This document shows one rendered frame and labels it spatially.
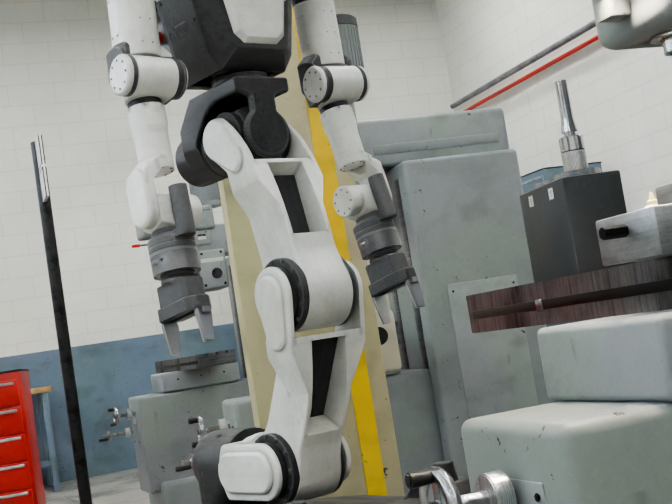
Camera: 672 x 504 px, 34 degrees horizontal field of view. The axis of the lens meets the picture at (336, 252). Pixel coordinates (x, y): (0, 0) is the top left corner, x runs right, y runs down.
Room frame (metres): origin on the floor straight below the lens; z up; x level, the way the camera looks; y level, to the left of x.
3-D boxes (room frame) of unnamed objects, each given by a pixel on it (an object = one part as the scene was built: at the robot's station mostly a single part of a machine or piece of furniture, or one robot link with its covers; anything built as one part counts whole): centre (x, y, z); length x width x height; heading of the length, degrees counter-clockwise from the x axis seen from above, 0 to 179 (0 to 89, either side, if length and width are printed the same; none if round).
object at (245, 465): (2.23, 0.17, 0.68); 0.21 x 0.20 x 0.13; 39
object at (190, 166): (2.25, 0.18, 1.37); 0.28 x 0.13 x 0.18; 39
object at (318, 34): (2.33, -0.04, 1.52); 0.13 x 0.12 x 0.22; 130
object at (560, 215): (2.16, -0.47, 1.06); 0.22 x 0.12 x 0.20; 13
